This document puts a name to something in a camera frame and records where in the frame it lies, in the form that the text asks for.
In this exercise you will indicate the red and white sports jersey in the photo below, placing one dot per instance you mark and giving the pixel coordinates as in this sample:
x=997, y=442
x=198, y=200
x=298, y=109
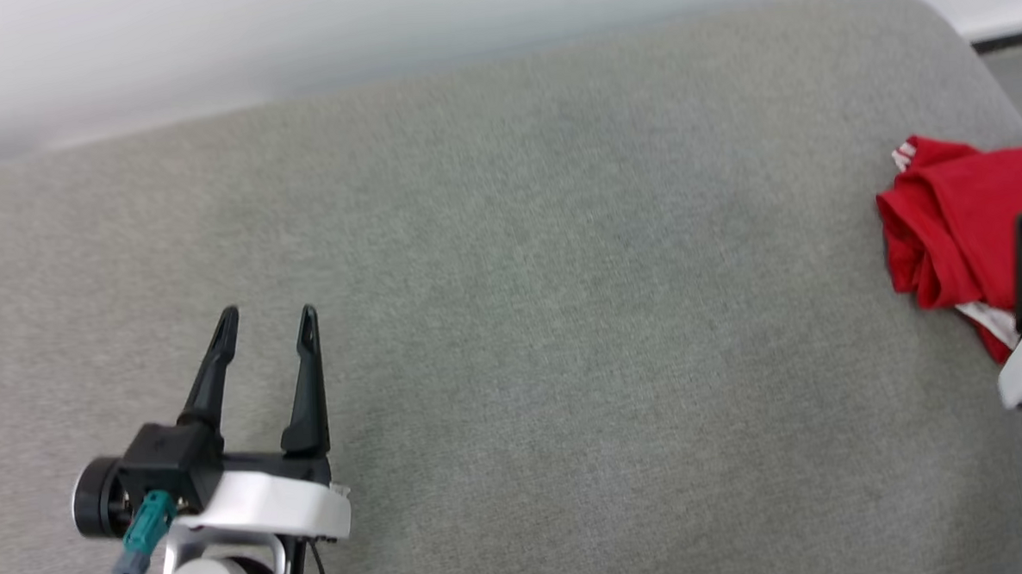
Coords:
x=965, y=215

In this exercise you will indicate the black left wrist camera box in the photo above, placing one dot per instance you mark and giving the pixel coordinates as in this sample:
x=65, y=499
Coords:
x=169, y=461

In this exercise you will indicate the grey fabric sofa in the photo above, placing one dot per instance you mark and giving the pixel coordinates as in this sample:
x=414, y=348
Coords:
x=564, y=319

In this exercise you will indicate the black baseboard strip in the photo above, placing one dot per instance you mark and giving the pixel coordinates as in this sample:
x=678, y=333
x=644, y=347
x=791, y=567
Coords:
x=1013, y=40

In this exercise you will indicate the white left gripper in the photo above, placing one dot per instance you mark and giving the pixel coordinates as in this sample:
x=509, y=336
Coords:
x=270, y=504

